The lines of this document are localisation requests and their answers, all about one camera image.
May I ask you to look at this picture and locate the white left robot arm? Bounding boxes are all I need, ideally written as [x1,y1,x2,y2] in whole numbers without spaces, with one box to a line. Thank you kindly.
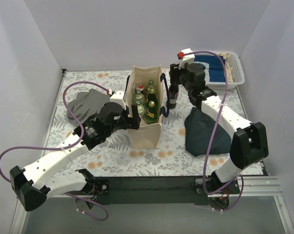
[9,102,141,212]

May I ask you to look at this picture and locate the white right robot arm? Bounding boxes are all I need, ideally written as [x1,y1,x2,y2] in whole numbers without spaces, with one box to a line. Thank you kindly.
[169,63,269,195]

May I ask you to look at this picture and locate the floral table mat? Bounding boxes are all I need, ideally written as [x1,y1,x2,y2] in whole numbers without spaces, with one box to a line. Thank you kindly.
[44,70,264,177]

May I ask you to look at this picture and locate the beige cloth in basket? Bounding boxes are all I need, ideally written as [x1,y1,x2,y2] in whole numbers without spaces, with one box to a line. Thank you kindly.
[216,52,234,82]

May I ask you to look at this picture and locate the green Perrier bottle far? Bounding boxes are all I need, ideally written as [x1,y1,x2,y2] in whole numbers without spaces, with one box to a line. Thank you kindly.
[147,88,158,106]

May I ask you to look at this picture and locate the clear Chang bottle back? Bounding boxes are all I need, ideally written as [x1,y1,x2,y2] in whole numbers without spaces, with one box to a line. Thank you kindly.
[147,80,155,91]

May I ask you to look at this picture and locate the clear Chang bottle near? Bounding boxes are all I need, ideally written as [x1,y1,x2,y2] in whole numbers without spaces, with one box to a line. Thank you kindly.
[135,100,145,119]

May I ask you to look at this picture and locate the white plastic basket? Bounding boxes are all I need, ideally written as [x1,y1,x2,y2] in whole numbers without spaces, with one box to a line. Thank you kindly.
[194,52,245,90]

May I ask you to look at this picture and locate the dark cola bottle red cap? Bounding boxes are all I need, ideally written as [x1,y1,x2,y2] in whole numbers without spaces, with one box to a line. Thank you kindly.
[167,84,179,109]

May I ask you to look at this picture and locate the green Perrier bottle near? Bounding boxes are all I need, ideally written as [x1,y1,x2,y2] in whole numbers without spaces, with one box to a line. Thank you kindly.
[145,100,158,124]

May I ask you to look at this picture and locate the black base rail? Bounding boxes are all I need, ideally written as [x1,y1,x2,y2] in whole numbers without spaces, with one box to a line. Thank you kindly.
[73,175,240,207]

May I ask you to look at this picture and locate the green perrier bottle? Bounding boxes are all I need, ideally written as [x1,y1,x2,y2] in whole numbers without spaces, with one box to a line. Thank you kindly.
[147,88,158,106]
[145,100,158,124]

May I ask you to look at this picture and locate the clear chang bottle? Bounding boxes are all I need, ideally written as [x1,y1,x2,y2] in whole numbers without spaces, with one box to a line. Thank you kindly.
[135,100,145,119]
[133,90,146,105]
[147,80,155,91]

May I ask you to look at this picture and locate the dark folded shorts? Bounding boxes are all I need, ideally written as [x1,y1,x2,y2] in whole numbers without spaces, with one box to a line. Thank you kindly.
[184,107,231,157]

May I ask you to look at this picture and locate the red tab drink can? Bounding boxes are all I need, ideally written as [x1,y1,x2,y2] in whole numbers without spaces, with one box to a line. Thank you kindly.
[135,84,145,92]

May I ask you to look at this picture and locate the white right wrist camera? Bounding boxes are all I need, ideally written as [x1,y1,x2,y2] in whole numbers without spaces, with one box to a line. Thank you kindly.
[177,48,195,70]

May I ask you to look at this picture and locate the clear Chang bottle far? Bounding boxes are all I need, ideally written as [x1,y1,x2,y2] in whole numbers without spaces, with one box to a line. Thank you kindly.
[133,90,146,105]

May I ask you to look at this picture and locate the blue printed cloth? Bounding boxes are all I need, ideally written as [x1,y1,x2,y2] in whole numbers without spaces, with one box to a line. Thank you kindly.
[194,55,225,82]

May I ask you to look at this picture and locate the grey folded cloth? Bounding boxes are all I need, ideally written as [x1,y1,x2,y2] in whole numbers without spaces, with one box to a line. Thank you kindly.
[68,89,110,123]

